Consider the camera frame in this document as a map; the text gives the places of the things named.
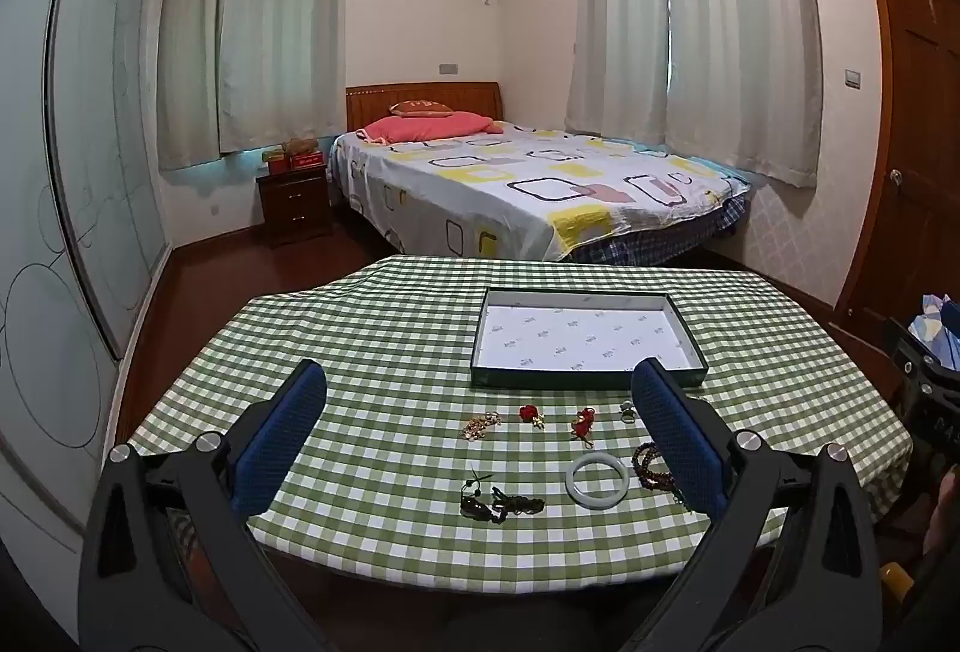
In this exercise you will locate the green checkered tablecloth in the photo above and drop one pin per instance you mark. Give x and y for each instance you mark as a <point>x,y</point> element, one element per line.
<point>390,352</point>

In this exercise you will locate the pale green curtain panel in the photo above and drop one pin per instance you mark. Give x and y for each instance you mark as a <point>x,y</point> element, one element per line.
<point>615,7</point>
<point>191,37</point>
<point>742,22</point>
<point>285,22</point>

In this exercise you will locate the dark wooden nightstand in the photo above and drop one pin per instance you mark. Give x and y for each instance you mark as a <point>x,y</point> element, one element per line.
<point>292,202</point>

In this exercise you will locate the red gift box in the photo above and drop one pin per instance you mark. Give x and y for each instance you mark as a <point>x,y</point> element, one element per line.
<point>307,161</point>

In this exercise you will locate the pink pillow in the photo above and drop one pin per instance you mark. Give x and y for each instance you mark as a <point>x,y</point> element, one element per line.
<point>427,127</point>

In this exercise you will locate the brown wooden door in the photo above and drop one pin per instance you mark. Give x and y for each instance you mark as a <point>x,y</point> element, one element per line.
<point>915,135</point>

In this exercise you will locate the yellow object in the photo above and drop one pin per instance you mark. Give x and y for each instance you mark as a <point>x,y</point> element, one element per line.
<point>896,578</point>

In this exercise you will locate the blue plaid bed skirt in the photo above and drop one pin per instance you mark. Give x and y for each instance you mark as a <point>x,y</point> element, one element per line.
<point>637,243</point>

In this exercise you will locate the wooden bed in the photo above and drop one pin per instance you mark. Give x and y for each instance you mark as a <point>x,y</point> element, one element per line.
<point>450,97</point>

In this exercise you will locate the green cardboard tray box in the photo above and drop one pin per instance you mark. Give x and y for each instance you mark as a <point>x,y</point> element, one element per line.
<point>585,333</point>

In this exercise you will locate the brown embroidered cushion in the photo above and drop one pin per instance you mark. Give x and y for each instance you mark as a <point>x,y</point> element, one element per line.
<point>420,108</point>

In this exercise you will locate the person's right hand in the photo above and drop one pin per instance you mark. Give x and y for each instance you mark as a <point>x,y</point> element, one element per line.
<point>946,517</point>

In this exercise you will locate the white jade bangle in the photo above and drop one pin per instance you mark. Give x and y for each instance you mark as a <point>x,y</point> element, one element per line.
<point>574,483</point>

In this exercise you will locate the wall light switch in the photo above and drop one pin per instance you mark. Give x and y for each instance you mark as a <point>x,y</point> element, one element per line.
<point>853,79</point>

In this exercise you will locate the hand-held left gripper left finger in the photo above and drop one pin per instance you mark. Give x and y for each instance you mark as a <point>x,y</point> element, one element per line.
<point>277,449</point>

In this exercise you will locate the small green and red box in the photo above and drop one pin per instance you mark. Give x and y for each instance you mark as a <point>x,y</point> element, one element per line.
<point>274,161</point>

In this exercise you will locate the patterned bedsheet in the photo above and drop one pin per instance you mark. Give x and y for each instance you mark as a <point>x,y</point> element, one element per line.
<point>525,187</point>

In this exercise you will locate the brown bag on boxes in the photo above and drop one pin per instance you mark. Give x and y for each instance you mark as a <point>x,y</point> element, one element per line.
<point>300,144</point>

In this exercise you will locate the frosted glass wardrobe doors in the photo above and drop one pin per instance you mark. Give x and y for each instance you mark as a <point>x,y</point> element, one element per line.
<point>97,172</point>

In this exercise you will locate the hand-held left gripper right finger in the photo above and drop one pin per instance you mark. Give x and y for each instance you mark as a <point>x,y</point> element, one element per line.
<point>675,449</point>

